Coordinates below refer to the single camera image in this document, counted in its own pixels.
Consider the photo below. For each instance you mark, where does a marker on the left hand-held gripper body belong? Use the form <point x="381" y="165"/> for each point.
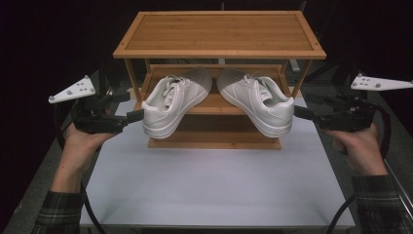
<point x="94" y="120"/>

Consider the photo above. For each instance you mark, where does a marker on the wooden shoe rack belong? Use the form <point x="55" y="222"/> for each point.
<point x="220" y="32"/>

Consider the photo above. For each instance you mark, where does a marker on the grey metal stand leg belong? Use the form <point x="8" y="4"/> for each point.
<point x="294" y="65"/>

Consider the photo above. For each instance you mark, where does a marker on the person's right hand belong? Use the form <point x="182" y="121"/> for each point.
<point x="360" y="149"/>

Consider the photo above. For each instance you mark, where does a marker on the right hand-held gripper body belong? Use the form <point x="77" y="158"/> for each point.
<point x="349" y="115"/>

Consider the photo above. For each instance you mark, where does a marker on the person's left hand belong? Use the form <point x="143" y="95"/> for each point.
<point x="81" y="146"/>

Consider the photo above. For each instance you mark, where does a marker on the white sneaker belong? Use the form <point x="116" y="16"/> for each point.
<point x="259" y="104"/>
<point x="168" y="107"/>

